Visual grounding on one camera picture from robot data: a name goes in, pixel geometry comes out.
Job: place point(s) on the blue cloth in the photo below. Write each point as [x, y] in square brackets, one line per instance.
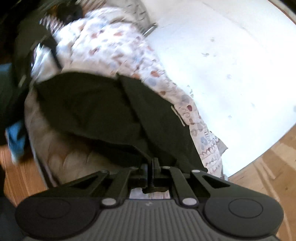
[16, 138]

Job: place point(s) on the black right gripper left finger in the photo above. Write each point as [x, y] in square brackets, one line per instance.
[70, 209]

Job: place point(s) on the floral patterned bed cover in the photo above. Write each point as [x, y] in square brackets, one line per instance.
[108, 41]

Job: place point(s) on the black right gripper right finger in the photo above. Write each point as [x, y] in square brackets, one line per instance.
[229, 209]

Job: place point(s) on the wooden wardrobe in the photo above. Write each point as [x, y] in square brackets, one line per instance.
[273, 174]

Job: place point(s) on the black garment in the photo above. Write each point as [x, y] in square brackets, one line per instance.
[81, 123]

